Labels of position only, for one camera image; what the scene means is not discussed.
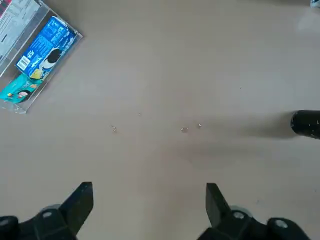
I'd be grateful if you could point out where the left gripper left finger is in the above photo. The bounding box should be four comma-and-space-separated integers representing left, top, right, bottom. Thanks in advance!
0, 181, 95, 240

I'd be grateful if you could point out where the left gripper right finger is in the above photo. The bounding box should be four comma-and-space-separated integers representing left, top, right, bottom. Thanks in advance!
198, 182, 313, 240

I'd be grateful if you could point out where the dark glass bottle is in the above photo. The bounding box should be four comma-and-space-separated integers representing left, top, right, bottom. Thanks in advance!
290, 109, 320, 140

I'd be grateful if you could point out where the teal snack packet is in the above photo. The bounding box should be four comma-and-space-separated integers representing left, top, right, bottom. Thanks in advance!
0, 73, 41, 105

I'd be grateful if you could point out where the clear acrylic snack shelf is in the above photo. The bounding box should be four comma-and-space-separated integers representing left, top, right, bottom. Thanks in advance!
0, 0, 85, 115

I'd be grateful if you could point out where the blue cookie box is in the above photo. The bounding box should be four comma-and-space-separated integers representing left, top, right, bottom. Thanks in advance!
15, 16, 76, 80

